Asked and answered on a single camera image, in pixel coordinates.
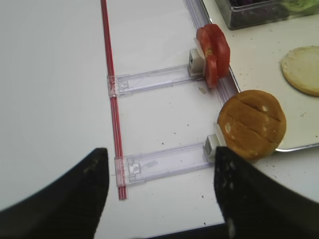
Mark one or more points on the brown bun bottom slice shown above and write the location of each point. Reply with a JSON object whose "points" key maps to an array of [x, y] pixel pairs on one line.
{"points": [[253, 124]]}

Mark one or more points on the left upper clear track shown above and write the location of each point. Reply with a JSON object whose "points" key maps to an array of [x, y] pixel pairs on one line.
{"points": [[127, 84]]}

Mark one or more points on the white bun pusher block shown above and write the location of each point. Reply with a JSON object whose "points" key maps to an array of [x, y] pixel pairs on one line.
{"points": [[212, 142]]}

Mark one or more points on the rear tomato slice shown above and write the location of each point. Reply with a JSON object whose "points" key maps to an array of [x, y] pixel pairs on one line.
{"points": [[213, 42]]}

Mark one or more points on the tomato slice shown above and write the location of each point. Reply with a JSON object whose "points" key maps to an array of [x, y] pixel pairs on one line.
{"points": [[213, 42], [211, 72]]}

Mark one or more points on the left red strip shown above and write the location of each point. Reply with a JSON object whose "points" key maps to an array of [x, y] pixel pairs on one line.
{"points": [[113, 99]]}

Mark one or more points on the pale bun bottom slice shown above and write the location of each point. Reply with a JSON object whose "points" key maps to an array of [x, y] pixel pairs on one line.
{"points": [[300, 68]]}

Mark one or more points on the clear plastic salad container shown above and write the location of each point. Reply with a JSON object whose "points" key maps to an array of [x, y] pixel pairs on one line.
{"points": [[225, 9]]}

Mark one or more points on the white tomato pusher block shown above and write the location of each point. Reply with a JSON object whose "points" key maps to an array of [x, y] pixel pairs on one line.
{"points": [[196, 60]]}

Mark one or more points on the metal serving tray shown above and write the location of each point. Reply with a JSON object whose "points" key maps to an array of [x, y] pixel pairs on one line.
{"points": [[256, 53]]}

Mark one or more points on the front tomato slice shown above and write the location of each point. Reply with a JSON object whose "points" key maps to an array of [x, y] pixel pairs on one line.
{"points": [[211, 72]]}

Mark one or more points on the shredded purple cabbage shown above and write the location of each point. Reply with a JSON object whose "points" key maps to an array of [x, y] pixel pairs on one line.
{"points": [[246, 13]]}

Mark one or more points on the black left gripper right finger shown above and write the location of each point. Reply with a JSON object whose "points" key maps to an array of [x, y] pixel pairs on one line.
{"points": [[254, 206]]}

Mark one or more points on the left lower clear track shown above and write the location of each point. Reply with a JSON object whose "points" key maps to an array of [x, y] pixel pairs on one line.
{"points": [[144, 167]]}

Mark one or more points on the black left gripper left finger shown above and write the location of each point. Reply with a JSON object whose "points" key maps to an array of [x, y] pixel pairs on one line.
{"points": [[68, 208]]}

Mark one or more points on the green lettuce leaves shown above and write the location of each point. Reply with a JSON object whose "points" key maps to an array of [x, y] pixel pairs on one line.
{"points": [[301, 7]]}

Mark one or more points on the clear track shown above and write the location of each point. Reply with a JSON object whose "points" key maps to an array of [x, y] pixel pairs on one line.
{"points": [[144, 167], [127, 84]]}

